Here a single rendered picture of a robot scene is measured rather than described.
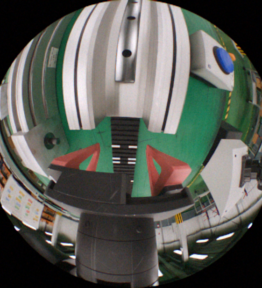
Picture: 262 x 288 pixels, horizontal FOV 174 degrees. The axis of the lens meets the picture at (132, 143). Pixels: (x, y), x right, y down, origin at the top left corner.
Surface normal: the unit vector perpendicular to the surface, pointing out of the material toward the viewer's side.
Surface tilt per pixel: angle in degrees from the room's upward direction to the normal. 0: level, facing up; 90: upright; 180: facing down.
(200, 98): 0
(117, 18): 0
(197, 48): 90
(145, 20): 0
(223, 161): 90
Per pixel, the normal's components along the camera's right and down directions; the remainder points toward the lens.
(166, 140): 0.03, 0.55
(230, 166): -1.00, 0.01
